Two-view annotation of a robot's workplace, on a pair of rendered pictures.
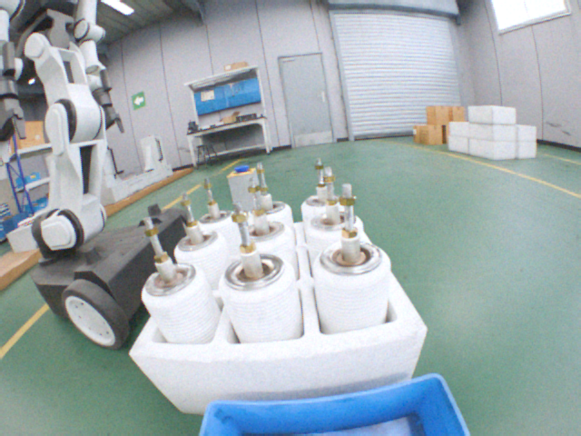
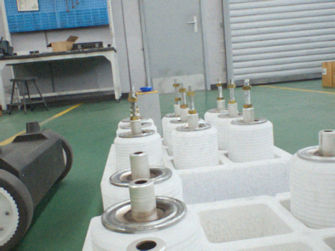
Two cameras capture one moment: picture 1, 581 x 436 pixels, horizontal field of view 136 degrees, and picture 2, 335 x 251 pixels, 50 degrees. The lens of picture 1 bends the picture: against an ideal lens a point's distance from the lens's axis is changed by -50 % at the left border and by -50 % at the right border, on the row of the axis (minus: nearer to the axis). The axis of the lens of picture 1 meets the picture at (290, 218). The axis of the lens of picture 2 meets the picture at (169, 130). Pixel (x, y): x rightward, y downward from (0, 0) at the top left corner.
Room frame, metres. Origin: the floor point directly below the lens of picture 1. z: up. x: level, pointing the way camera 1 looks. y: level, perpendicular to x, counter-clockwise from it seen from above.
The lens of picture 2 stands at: (-0.49, 0.20, 0.37)
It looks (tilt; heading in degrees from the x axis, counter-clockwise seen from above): 9 degrees down; 352
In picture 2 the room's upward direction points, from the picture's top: 5 degrees counter-clockwise
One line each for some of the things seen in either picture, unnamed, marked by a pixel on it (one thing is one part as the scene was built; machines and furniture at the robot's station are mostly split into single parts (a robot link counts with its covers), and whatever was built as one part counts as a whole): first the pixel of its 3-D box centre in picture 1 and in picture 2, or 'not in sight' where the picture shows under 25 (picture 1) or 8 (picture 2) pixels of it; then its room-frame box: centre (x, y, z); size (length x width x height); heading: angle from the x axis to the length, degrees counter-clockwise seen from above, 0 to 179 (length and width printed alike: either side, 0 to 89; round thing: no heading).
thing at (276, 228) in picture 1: (262, 231); (185, 120); (0.36, 0.05, 0.25); 0.08 x 0.08 x 0.01
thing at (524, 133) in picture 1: (515, 132); not in sight; (1.89, -2.70, 0.27); 0.39 x 0.39 x 0.18; 88
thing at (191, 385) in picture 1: (280, 304); (190, 185); (0.36, 0.05, 0.09); 0.39 x 0.39 x 0.18; 88
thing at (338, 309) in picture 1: (352, 312); (250, 163); (0.24, -0.06, 0.16); 0.10 x 0.10 x 0.18
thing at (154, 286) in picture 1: (170, 279); (136, 134); (0.25, 0.17, 0.25); 0.08 x 0.08 x 0.01
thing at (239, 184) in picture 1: (252, 223); (151, 141); (0.65, 0.11, 0.16); 0.07 x 0.07 x 0.31; 88
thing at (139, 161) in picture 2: not in sight; (140, 166); (-0.07, 0.19, 0.26); 0.02 x 0.02 x 0.03
